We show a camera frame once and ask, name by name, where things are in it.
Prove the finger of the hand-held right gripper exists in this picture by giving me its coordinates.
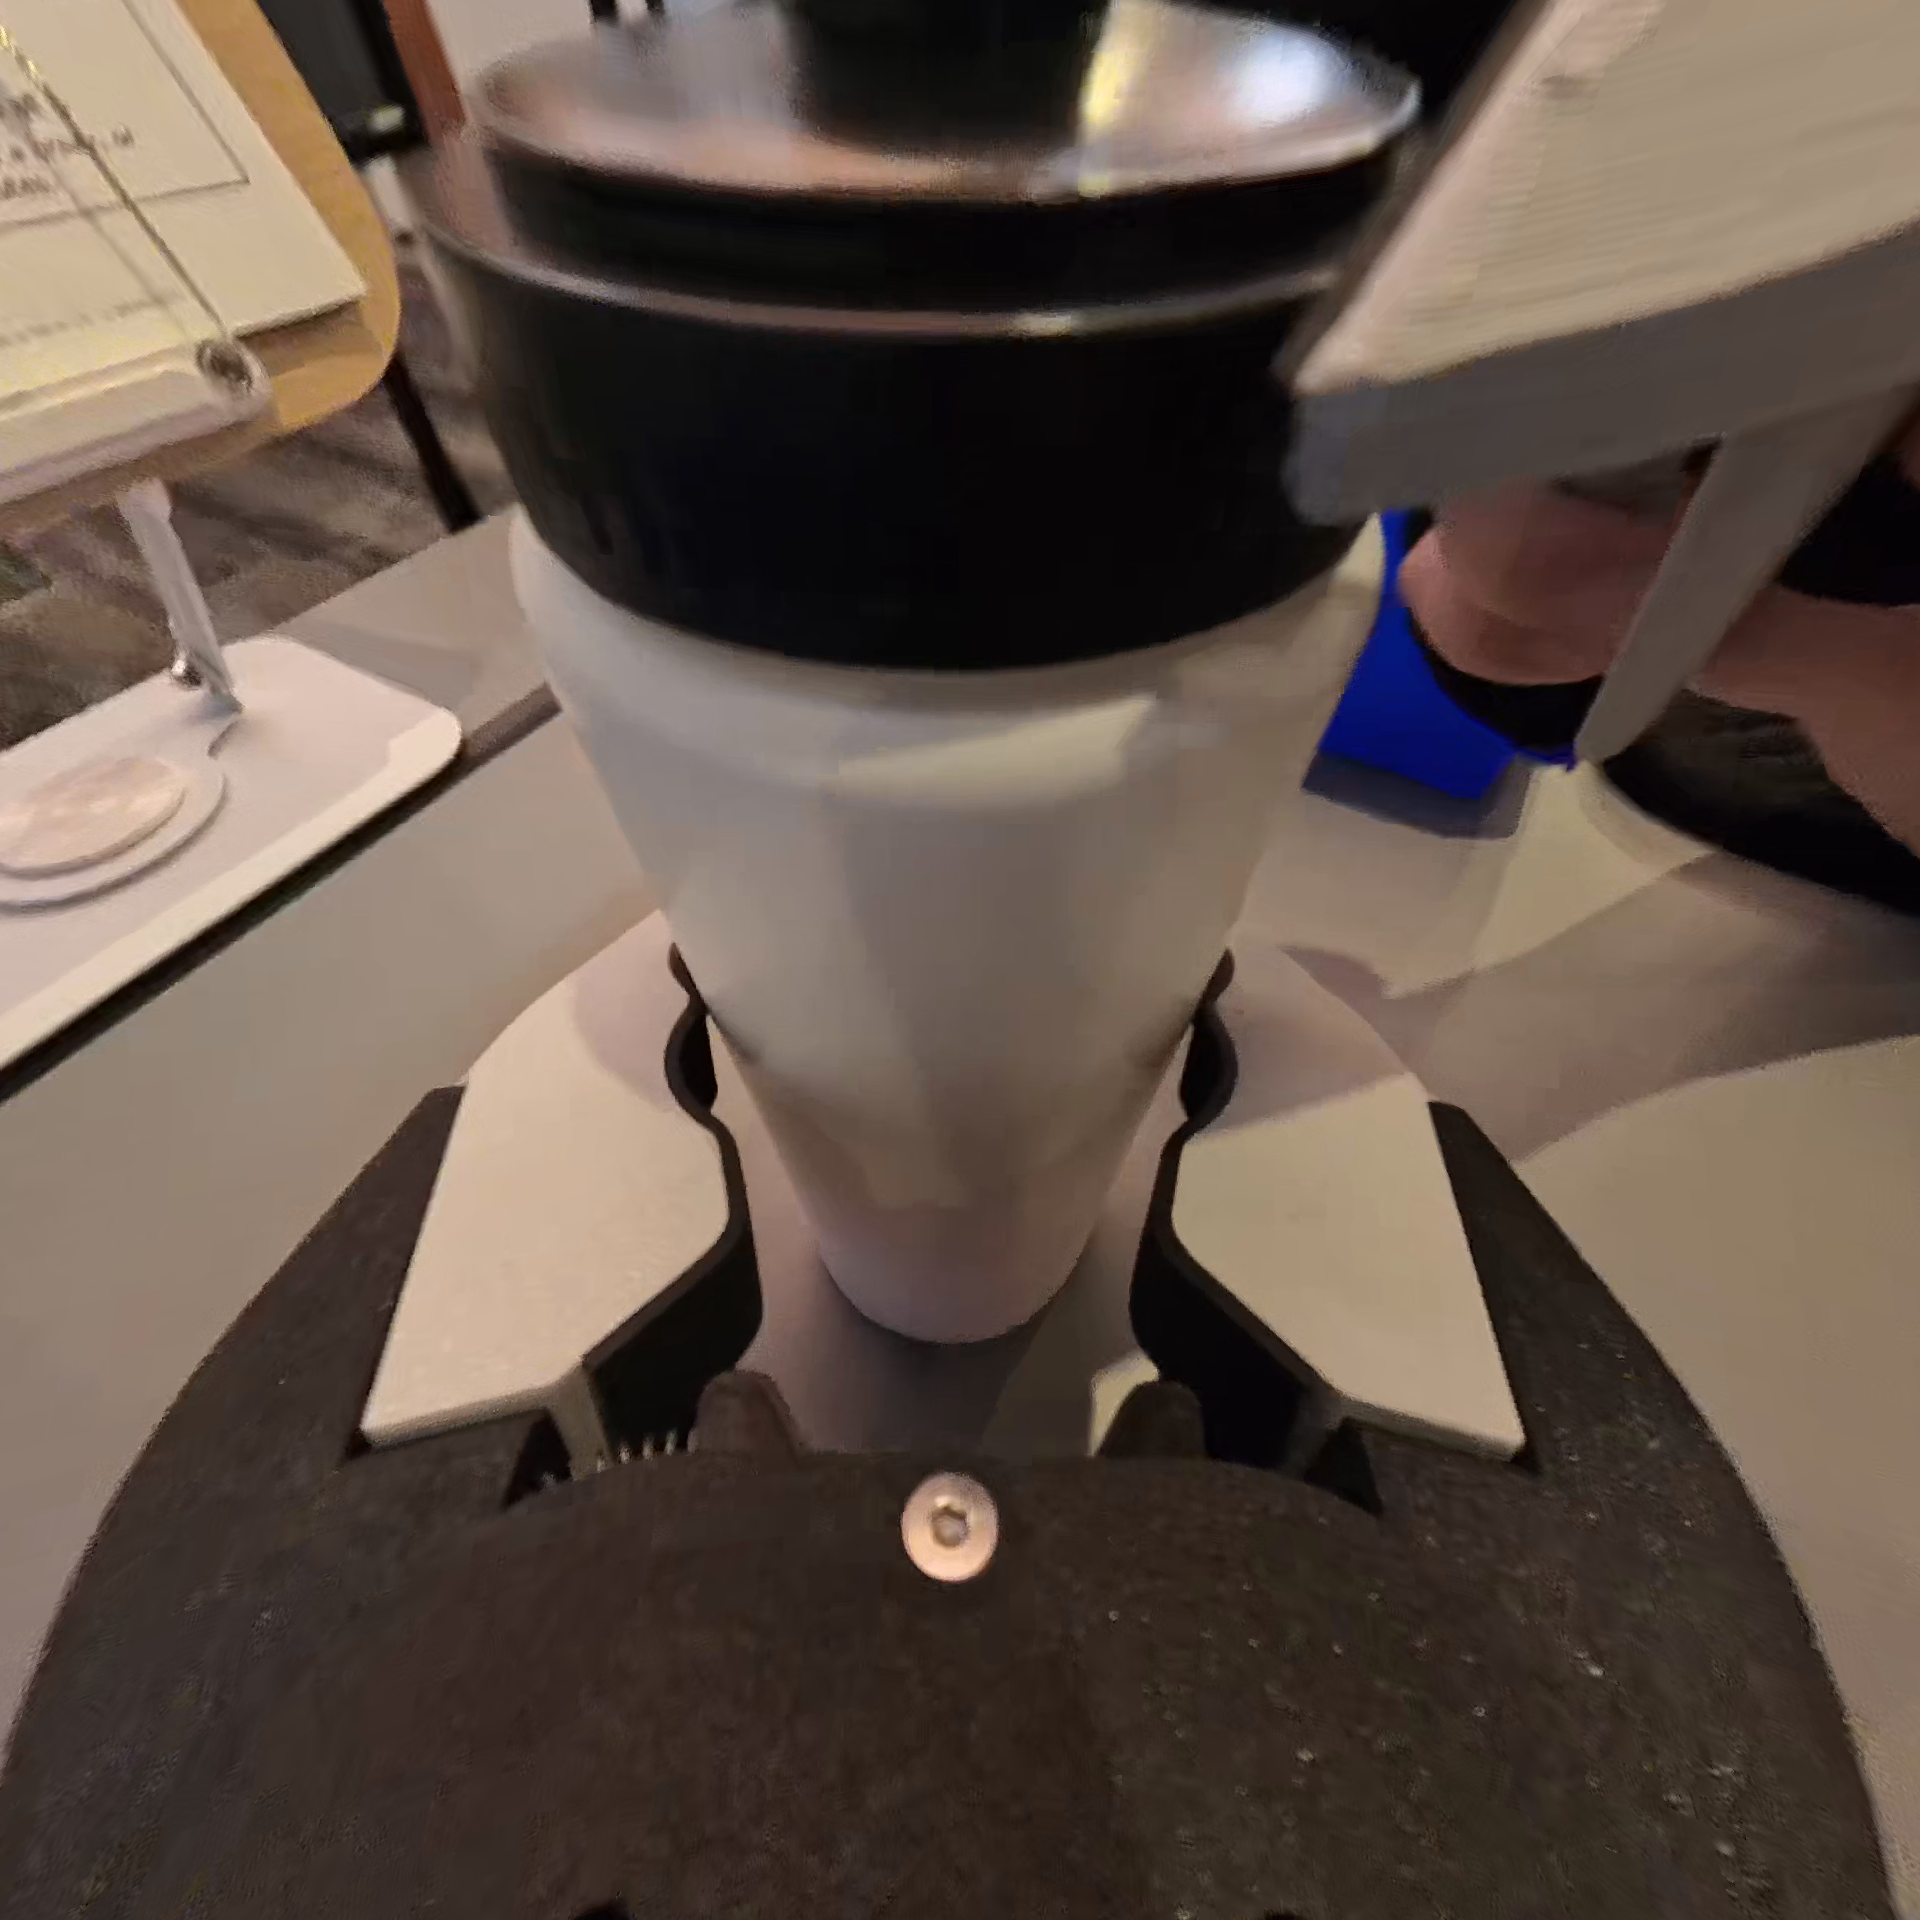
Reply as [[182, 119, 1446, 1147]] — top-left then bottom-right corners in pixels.
[[1288, 0, 1920, 530]]

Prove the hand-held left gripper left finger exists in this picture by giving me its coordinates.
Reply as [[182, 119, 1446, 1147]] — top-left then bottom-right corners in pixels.
[[358, 945, 771, 1450]]

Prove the white bottle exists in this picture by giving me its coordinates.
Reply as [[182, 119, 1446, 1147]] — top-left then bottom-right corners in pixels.
[[509, 509, 1389, 1345]]

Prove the person's right hand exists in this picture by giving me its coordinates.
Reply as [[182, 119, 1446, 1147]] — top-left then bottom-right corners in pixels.
[[1393, 471, 1920, 852]]

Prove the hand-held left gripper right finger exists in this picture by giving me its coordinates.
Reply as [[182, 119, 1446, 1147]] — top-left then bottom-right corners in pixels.
[[1128, 948, 1531, 1471]]

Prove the white sign stand base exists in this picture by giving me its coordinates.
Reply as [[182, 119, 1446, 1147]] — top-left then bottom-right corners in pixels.
[[0, 335, 461, 1052]]

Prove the black wrist rest pad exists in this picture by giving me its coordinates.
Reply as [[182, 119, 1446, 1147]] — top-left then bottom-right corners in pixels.
[[1598, 691, 1920, 910]]

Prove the blue plastic bin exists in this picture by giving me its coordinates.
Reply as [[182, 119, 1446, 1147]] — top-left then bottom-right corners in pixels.
[[1304, 509, 1577, 804]]

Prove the instruction sheet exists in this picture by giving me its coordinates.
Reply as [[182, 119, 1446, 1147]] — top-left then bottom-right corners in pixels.
[[0, 0, 368, 401]]

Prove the black bottle lid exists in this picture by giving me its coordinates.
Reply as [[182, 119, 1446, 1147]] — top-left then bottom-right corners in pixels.
[[404, 0, 1426, 670]]

